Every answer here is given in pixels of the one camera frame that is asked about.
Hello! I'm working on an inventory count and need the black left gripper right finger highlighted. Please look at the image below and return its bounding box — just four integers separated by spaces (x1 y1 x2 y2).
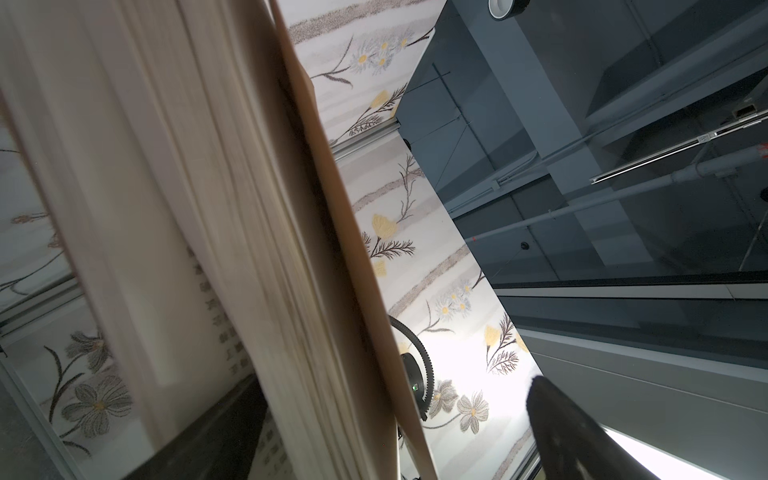
526 376 656 480

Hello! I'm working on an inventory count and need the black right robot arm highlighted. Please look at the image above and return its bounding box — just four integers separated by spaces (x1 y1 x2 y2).
389 316 435 421

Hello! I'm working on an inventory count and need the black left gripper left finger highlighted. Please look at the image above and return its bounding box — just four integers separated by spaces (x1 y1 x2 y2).
126 375 268 479

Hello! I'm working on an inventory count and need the brown and black book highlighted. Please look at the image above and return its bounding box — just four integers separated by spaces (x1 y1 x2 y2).
1 1 437 479

